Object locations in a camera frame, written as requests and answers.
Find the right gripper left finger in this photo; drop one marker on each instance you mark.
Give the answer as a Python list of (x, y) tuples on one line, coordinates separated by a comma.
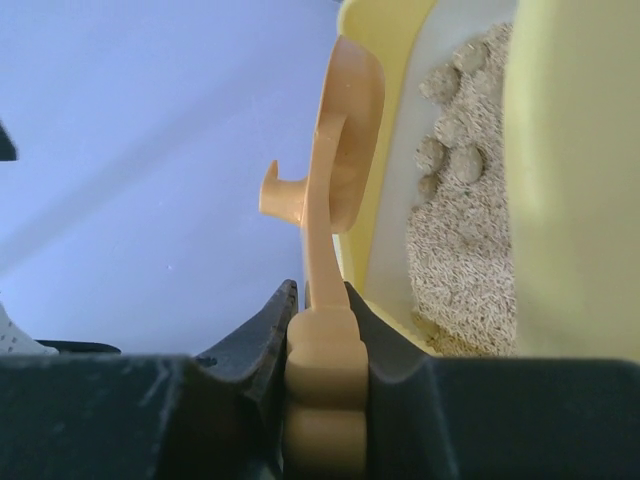
[(101, 414)]

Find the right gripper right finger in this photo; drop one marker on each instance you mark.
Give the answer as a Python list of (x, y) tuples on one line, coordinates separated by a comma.
[(495, 418)]

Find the yellow litter box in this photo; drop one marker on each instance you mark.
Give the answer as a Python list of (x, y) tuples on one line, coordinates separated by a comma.
[(572, 162)]

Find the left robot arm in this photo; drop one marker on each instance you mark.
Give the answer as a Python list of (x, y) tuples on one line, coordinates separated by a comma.
[(15, 341)]

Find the cat litter sand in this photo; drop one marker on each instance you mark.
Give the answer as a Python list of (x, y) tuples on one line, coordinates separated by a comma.
[(457, 236)]

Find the yellow litter scoop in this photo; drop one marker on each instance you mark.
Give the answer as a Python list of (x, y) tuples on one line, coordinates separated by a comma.
[(326, 370)]

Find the litter clump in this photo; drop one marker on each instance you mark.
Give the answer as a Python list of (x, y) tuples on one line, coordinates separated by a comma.
[(430, 155), (470, 56), (450, 128), (467, 163), (440, 84)]

